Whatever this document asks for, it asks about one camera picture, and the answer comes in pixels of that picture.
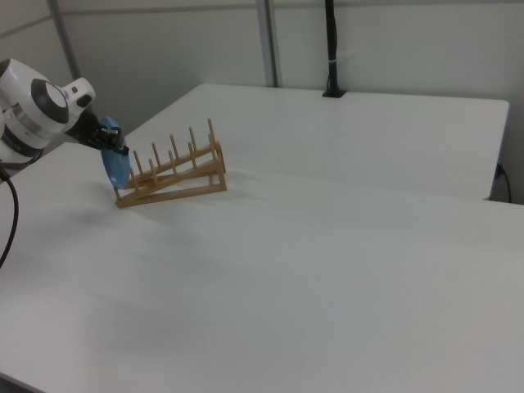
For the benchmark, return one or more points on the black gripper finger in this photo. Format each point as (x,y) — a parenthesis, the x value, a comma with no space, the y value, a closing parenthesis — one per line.
(124,143)
(107,137)

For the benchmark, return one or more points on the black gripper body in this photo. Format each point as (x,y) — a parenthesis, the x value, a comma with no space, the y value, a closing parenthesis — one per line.
(84,129)

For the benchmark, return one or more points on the blue plastic plate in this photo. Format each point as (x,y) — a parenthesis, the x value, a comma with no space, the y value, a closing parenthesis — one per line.
(116,172)

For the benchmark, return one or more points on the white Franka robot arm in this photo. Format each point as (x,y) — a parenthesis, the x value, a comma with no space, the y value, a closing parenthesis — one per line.
(24,110)

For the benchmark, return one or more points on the wooden plate rack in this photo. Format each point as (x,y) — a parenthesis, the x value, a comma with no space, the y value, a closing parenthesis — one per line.
(184,194)

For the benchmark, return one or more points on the grey partition frame post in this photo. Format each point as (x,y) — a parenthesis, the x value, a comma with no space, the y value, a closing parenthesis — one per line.
(64,37)
(270,41)

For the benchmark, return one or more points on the black camera pole with clamp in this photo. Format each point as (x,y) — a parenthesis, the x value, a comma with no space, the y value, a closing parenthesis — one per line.
(332,41)

